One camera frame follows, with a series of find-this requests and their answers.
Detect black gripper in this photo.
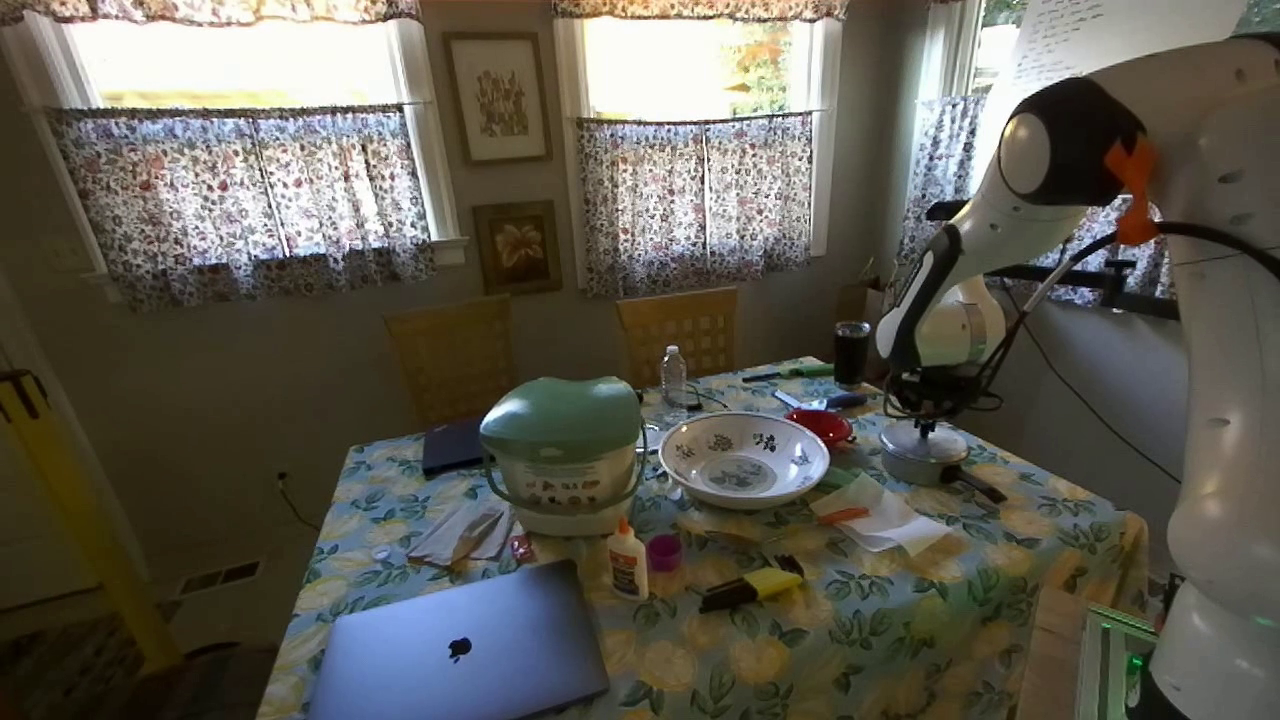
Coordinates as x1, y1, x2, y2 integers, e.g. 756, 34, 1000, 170
889, 367, 990, 429

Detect silver pot lid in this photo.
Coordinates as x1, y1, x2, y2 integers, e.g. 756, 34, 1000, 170
880, 422, 969, 464

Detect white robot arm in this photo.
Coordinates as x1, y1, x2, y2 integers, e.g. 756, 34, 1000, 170
874, 34, 1280, 720

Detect red small bowl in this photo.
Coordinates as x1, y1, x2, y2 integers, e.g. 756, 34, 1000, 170
789, 409, 854, 454

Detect white floral bowl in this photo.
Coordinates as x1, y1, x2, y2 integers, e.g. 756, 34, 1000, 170
659, 414, 831, 508

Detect white bucket with green lid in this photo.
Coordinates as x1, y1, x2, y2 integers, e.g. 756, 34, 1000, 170
480, 375, 643, 542

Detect dark drinking glass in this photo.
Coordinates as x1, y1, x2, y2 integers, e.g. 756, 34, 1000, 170
831, 321, 872, 385

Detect white paper packet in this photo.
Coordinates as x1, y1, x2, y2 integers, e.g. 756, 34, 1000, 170
811, 481, 948, 557

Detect floral tablecloth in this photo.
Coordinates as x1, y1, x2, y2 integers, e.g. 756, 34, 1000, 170
254, 385, 1147, 720

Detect yellow black highlighter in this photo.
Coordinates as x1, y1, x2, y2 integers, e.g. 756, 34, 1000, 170
700, 557, 805, 614

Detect wooden lattice chair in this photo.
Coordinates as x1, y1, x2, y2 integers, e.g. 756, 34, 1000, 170
615, 288, 737, 385
388, 297, 515, 423

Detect clear plastic bottle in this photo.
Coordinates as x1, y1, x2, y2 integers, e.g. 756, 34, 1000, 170
659, 343, 689, 409

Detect purple small cap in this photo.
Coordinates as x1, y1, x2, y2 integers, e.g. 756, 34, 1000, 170
643, 535, 679, 571

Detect right floral curtain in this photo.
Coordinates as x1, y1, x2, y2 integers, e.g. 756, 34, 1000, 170
574, 111, 815, 297

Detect floral curtain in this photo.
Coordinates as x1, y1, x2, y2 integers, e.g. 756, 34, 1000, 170
574, 111, 815, 297
47, 104, 436, 308

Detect white glue bottle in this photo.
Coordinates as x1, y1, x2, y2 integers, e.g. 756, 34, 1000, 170
607, 521, 649, 601

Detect lower framed flower picture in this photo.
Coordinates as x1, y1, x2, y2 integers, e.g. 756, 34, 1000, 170
472, 202, 560, 294

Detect grey laptop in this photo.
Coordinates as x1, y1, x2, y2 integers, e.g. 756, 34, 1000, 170
309, 562, 607, 720

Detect dark blue notebook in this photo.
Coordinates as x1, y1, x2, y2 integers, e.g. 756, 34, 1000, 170
422, 423, 485, 477

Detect paper sheets with pen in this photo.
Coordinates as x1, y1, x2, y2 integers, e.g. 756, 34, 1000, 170
409, 506, 511, 567

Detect upper framed botanical picture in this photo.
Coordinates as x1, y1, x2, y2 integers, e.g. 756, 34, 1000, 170
443, 34, 546, 166

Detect left floral curtain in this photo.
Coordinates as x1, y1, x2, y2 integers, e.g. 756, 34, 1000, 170
47, 104, 436, 308

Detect yellow black barrier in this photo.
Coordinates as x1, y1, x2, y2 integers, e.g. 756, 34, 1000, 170
0, 367, 179, 673

